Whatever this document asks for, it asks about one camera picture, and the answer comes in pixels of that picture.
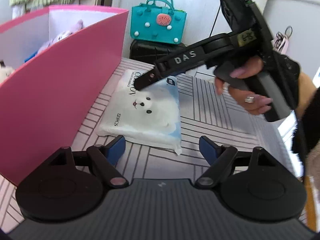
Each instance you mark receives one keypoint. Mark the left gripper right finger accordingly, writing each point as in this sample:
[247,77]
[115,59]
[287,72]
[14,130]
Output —
[222,160]

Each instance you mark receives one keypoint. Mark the pink paper gift bag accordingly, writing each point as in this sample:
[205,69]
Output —
[281,41]

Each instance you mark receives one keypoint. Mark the purple Kuromi plush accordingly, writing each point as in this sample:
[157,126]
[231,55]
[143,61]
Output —
[73,29]

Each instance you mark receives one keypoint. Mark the white wardrobe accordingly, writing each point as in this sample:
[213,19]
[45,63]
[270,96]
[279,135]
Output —
[204,18]

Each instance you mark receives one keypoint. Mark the blue white box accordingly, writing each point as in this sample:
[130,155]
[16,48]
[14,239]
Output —
[31,56]

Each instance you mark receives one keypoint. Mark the right hand with ring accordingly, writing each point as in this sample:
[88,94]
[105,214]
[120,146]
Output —
[244,94]

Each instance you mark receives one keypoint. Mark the striped table cloth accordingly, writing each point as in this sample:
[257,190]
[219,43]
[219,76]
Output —
[202,113]

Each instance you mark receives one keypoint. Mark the teal felt handbag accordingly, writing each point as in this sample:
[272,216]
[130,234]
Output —
[157,21]

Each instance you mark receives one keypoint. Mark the black suitcase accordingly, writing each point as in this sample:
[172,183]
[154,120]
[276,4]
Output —
[149,52]

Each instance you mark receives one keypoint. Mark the white fluffy plush with tail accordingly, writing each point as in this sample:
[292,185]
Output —
[5,71]

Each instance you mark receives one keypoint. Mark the soft cotton tissue pack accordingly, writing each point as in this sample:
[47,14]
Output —
[150,117]

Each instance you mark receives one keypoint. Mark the pink storage box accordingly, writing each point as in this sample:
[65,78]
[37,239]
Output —
[45,100]

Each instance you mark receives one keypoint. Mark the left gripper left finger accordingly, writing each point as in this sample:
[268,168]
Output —
[101,161]

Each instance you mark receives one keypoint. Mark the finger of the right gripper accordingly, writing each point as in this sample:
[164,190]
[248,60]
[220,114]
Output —
[213,51]

